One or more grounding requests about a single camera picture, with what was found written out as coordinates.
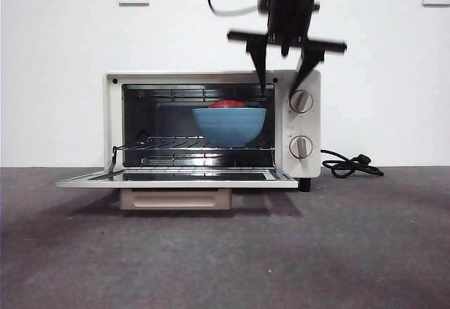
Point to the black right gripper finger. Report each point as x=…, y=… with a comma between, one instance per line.
x=311, y=61
x=259, y=59

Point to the beige oven knob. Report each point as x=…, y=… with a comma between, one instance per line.
x=302, y=103
x=301, y=146

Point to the red yellow apple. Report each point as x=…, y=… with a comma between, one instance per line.
x=226, y=104

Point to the blue ribbed bowl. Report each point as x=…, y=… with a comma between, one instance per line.
x=228, y=126

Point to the cream Toshiba toaster oven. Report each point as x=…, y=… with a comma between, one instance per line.
x=311, y=126

